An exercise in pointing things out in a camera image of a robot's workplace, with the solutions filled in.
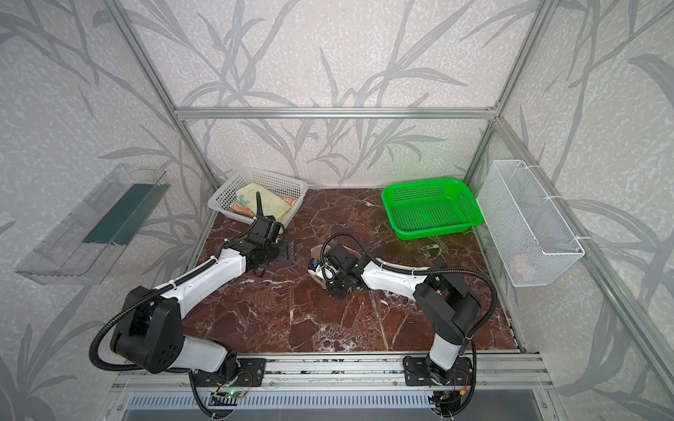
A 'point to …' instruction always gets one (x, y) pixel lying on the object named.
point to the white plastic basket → (223, 197)
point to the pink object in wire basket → (521, 266)
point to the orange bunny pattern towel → (237, 206)
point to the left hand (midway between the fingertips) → (285, 241)
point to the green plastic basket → (428, 209)
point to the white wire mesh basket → (534, 243)
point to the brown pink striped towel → (315, 253)
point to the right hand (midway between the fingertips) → (331, 276)
